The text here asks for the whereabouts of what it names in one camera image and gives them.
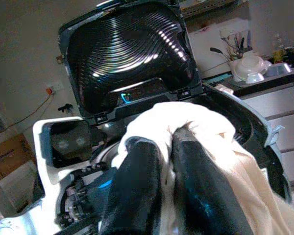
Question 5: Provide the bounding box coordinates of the orange power cable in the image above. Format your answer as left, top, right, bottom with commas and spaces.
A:
1, 94, 55, 129

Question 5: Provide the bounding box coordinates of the small white bowl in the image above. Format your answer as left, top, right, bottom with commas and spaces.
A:
244, 71, 265, 84

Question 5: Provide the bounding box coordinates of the white storage box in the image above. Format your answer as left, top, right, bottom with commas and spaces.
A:
0, 160, 40, 212

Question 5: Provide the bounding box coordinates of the black water tap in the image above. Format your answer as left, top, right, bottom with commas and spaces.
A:
57, 103, 74, 114

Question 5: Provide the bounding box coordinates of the brown cardboard box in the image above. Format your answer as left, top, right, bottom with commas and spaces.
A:
0, 134, 37, 182

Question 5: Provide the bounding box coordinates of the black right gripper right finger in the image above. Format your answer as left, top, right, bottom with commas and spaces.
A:
171, 128, 239, 235

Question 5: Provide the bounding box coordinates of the white utensil holder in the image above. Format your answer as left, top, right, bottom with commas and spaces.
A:
228, 58, 243, 82

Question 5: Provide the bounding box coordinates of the black ribbed washing machine lid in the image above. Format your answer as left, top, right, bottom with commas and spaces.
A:
57, 0, 204, 121

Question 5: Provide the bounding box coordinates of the black top-loading washing machine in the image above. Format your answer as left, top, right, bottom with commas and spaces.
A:
88, 82, 294, 204

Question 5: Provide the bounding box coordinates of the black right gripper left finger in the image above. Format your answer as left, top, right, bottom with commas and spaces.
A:
99, 137, 163, 235

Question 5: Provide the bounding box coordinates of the black ladle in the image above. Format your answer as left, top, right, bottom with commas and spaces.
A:
209, 47, 232, 62

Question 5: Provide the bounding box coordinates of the white wall socket orange plug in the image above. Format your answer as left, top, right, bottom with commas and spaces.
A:
46, 82, 64, 95

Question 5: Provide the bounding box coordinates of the white cloth garment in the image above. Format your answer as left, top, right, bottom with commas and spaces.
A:
111, 101, 294, 235

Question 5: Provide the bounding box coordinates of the grey kitchen cabinet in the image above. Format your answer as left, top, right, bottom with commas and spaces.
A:
231, 70, 294, 186

